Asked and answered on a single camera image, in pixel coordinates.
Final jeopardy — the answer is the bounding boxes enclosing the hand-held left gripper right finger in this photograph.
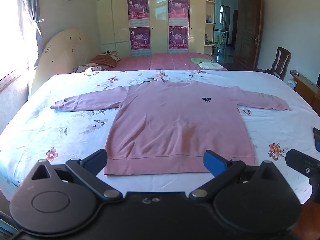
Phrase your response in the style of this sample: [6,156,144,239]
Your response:
[189,150,283,202]

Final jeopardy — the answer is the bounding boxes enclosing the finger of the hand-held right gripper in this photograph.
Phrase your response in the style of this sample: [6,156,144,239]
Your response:
[285,149,320,201]
[313,127,320,153]

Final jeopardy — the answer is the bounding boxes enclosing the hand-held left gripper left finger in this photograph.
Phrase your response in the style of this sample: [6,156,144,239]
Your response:
[31,149,123,202]

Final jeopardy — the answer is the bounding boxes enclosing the pink sweater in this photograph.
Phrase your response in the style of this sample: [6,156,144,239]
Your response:
[51,79,292,176]

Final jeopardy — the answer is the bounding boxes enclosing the white floral bed sheet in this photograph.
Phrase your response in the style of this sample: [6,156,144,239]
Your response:
[0,69,320,203]

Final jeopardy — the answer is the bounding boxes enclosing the wooden cabinet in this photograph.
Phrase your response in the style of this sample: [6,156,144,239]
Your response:
[290,70,320,117]

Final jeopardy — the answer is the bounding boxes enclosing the dark wooden chair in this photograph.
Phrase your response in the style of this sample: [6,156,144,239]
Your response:
[266,47,292,81]

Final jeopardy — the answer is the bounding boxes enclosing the floral patterned pillow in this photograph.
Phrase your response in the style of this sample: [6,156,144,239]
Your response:
[73,64,110,74]

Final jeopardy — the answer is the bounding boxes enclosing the white folded cloth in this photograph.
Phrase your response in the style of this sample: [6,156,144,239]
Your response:
[199,62,224,70]

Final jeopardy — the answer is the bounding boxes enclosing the brown striped pillow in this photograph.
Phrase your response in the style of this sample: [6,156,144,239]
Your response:
[89,54,120,68]

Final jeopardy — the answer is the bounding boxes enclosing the green folded cloth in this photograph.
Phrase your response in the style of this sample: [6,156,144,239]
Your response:
[190,57,213,65]

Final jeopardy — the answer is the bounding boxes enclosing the small floral pillow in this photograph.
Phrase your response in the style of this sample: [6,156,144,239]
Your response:
[101,51,121,61]

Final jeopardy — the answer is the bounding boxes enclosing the pink checked bed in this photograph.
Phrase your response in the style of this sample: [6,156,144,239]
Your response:
[107,52,228,71]

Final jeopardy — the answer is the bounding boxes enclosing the cream rounded headboard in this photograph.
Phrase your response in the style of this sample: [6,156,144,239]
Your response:
[30,28,93,98]

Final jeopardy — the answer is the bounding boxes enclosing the brown wooden door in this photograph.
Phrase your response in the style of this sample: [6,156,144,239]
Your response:
[234,0,263,71]

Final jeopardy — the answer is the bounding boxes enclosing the cream wardrobe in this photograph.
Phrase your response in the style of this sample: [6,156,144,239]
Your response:
[95,0,217,58]

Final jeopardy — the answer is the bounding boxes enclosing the window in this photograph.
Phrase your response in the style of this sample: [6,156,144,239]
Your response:
[0,0,28,87]

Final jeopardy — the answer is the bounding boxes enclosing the grey curtain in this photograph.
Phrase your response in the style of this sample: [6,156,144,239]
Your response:
[15,0,44,68]

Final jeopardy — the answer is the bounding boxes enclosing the purple wall poster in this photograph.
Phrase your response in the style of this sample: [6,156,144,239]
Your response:
[168,0,189,27]
[129,27,151,57]
[169,26,190,54]
[127,0,150,28]

